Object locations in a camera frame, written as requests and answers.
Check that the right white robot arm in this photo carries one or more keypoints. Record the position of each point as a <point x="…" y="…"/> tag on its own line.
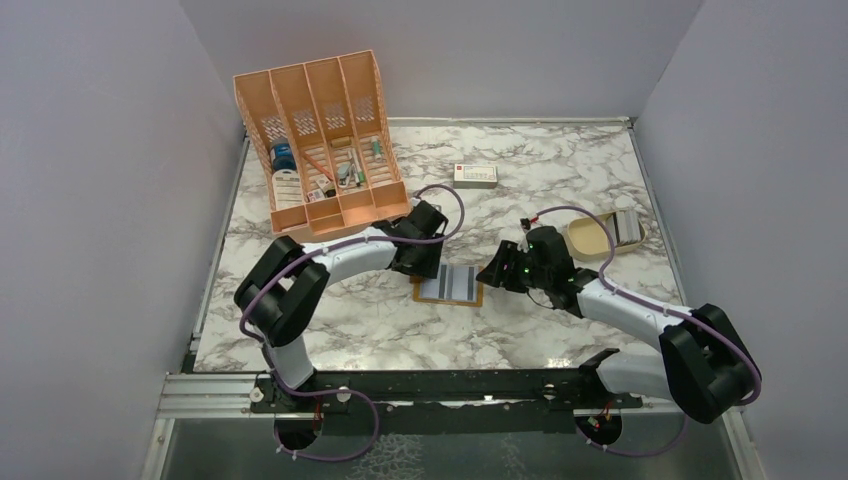
<point x="699" y="361"/>

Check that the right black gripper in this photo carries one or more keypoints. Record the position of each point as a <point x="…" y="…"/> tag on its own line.
<point x="496" y="274"/>

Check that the white small card box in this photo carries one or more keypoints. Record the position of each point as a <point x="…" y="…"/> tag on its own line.
<point x="472" y="176"/>

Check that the red pencil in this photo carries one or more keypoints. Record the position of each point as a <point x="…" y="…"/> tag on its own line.
<point x="319" y="167"/>

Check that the black mounting base bar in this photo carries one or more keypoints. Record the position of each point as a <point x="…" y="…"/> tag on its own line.
<point x="342" y="407"/>

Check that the peach plastic desk organizer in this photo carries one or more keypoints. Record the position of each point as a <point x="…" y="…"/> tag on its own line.
<point x="307" y="105"/>

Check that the white label sheet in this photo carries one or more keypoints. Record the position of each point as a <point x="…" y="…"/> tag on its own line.
<point x="286" y="189"/>

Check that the blue tape roll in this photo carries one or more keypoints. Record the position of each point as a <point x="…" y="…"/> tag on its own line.
<point x="282" y="157"/>

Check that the metal binder clip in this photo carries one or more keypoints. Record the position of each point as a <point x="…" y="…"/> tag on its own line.
<point x="345" y="174"/>

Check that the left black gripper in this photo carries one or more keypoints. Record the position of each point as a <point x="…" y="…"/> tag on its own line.
<point x="428" y="267"/>

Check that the small brown eraser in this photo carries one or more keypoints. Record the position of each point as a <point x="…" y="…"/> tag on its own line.
<point x="341" y="142"/>

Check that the aluminium frame rail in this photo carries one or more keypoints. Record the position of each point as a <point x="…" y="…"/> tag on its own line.
<point x="220" y="396"/>

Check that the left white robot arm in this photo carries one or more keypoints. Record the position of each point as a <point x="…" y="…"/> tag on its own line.
<point x="280" y="294"/>

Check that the stack of grey cards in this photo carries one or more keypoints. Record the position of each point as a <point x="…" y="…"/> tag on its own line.
<point x="625" y="227"/>

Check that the green white marker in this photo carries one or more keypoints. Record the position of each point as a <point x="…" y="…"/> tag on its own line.
<point x="376" y="149"/>

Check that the yellow leather card holder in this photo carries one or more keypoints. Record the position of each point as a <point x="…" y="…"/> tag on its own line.
<point x="415" y="294"/>

